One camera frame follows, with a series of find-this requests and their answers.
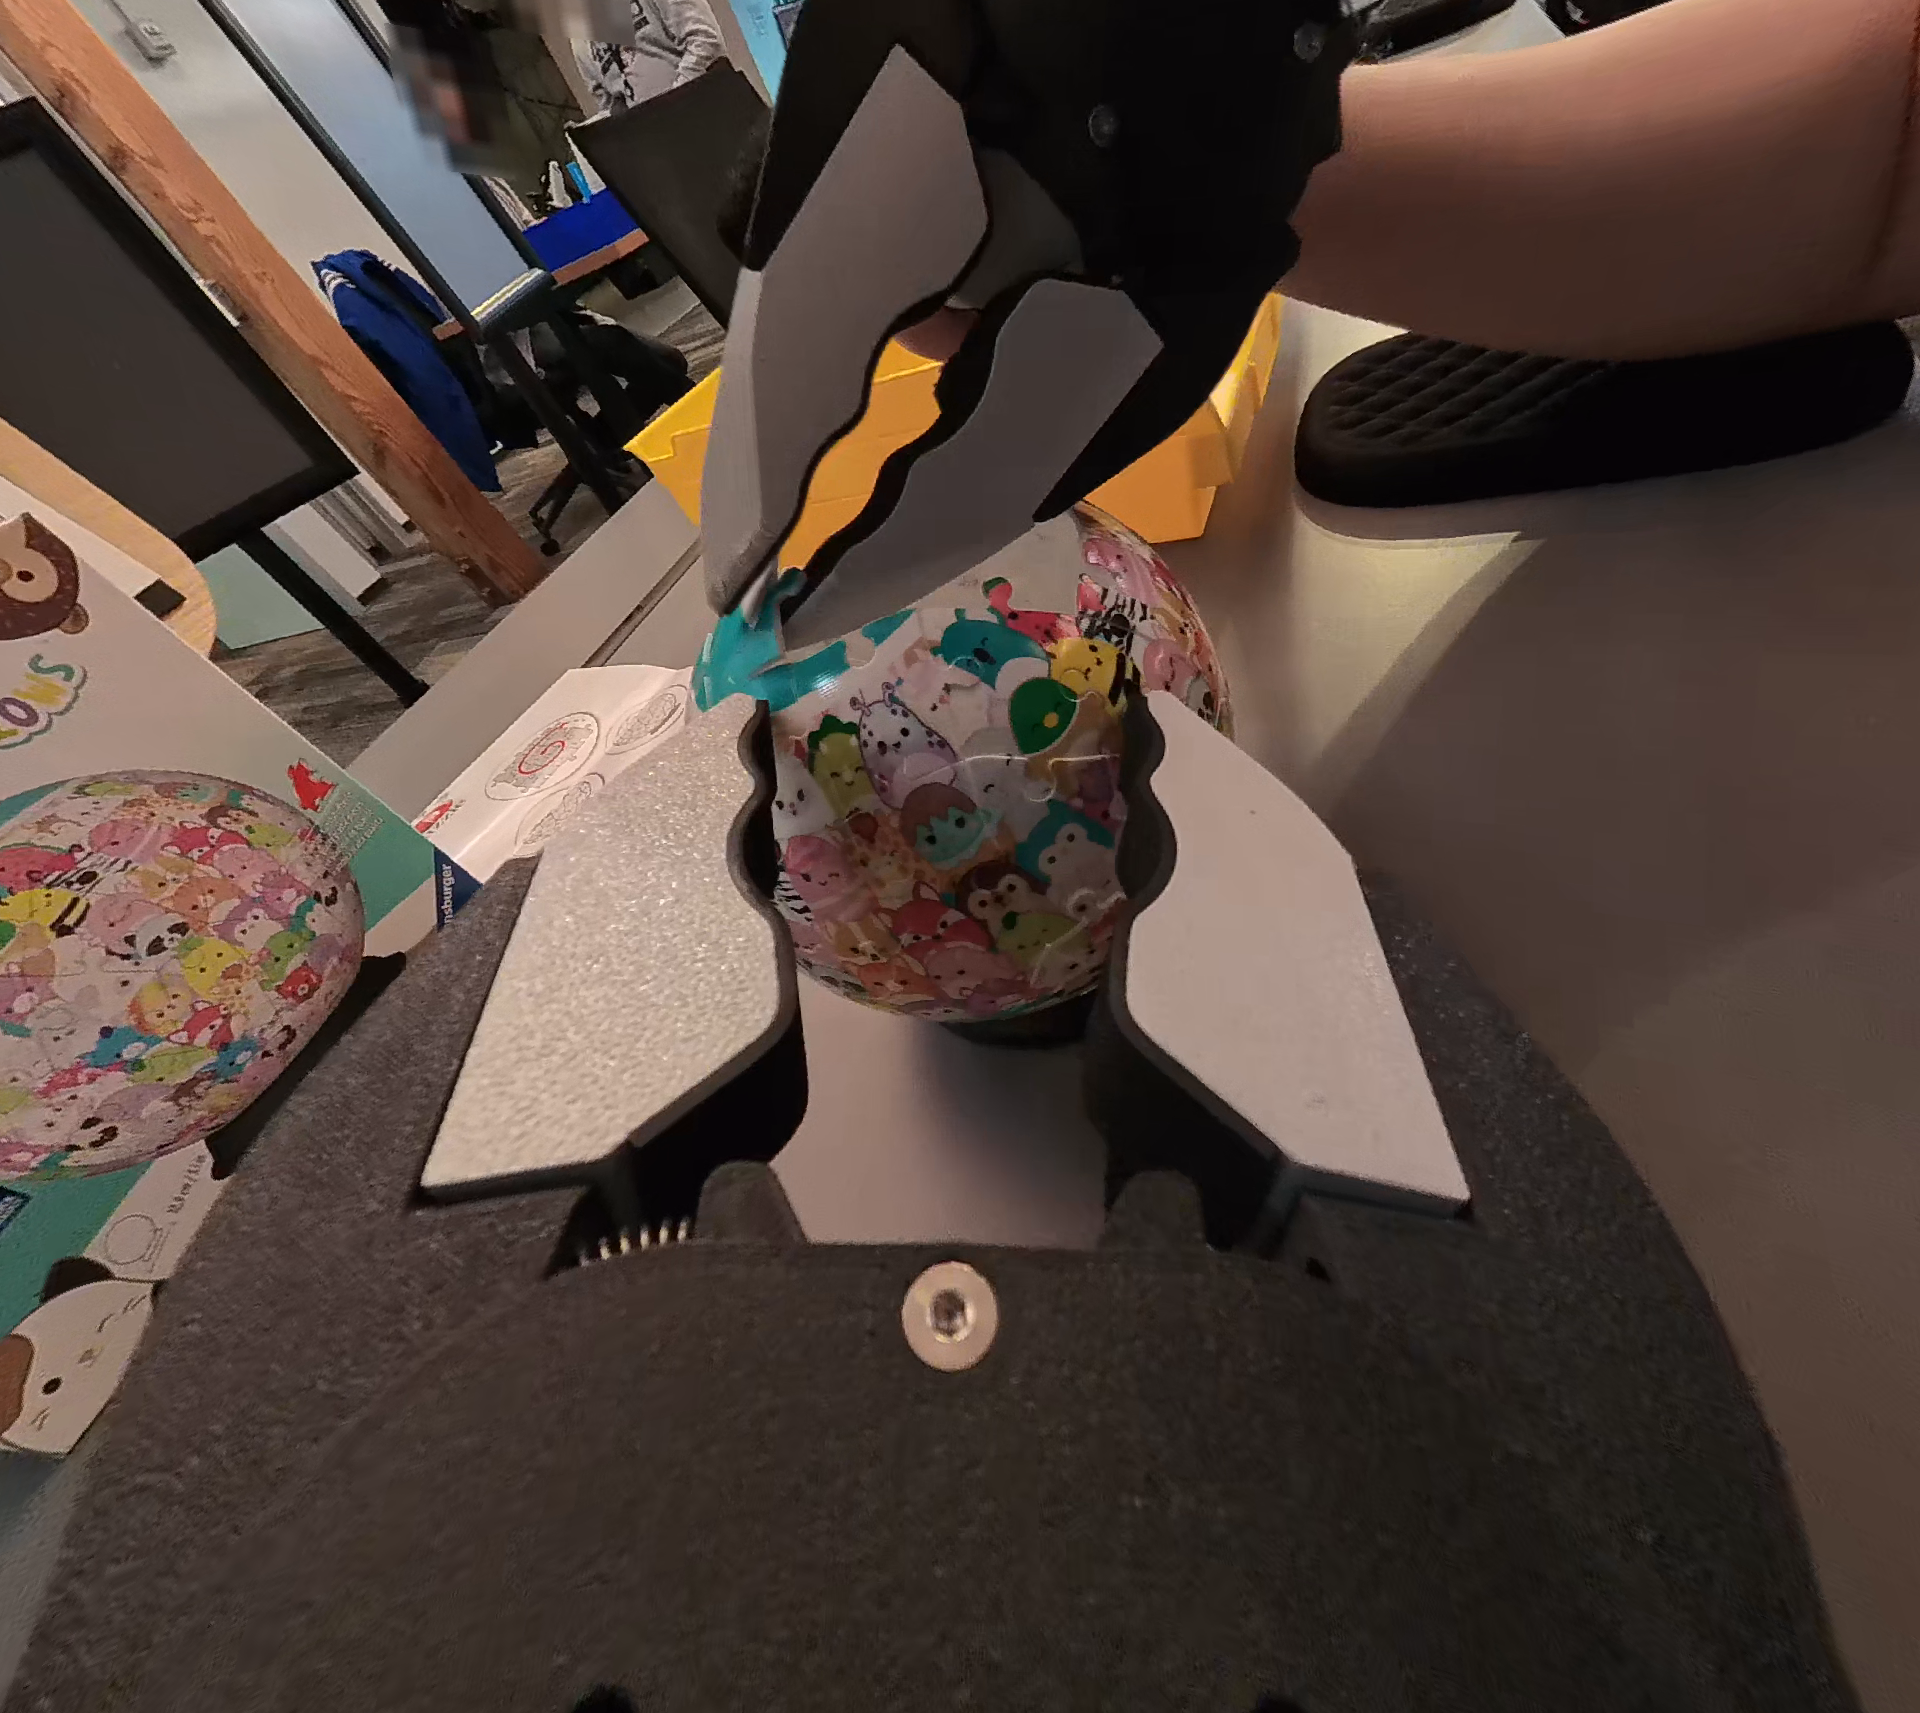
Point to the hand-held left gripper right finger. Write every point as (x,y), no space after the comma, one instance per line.
(1290,993)

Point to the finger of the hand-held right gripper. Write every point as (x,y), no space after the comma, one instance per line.
(1050,393)
(840,289)

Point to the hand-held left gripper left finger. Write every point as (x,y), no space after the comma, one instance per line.
(614,980)

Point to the yellow plastic bin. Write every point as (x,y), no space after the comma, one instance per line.
(1200,452)

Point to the colourful puzzle ball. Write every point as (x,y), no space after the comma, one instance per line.
(960,812)

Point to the person's right forearm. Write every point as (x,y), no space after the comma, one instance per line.
(1621,182)

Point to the black ball stand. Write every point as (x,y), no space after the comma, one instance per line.
(1021,1023)

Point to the puzzle ball cardboard box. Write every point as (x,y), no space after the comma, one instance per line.
(180,872)

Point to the person's right hand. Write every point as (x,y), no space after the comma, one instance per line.
(939,330)

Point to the black office chair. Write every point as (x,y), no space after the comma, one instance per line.
(675,182)

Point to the white instruction leaflet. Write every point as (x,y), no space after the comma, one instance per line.
(570,738)

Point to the blue jacket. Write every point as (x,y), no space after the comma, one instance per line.
(404,362)

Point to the whiteboard on black stand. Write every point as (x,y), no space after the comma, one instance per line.
(345,93)

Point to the black framed board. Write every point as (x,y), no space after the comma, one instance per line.
(134,349)

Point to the wooden post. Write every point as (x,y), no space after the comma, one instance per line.
(270,289)

